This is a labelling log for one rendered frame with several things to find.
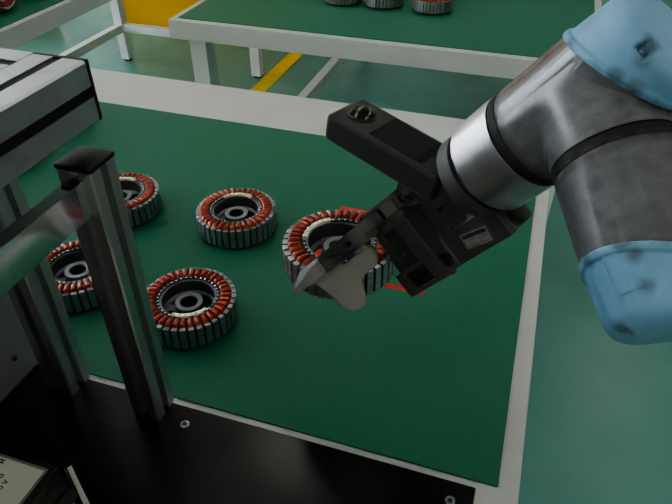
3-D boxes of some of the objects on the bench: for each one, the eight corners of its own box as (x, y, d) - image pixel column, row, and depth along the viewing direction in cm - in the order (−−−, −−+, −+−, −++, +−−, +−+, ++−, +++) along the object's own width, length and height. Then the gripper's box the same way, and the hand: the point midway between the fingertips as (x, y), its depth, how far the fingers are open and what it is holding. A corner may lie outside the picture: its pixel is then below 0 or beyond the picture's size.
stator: (144, 294, 79) (138, 272, 76) (233, 280, 81) (230, 258, 78) (144, 359, 70) (138, 336, 68) (244, 341, 72) (241, 318, 70)
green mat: (539, 169, 103) (539, 168, 103) (497, 487, 58) (497, 486, 58) (62, 96, 126) (62, 95, 126) (-238, 283, 81) (-239, 282, 81)
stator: (49, 328, 74) (40, 305, 72) (26, 278, 81) (17, 255, 79) (140, 292, 79) (134, 269, 77) (111, 248, 86) (105, 226, 84)
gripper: (465, 283, 41) (319, 362, 56) (572, 175, 52) (426, 265, 68) (385, 179, 41) (262, 287, 57) (510, 94, 52) (378, 203, 68)
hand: (335, 252), depth 62 cm, fingers closed on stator, 13 cm apart
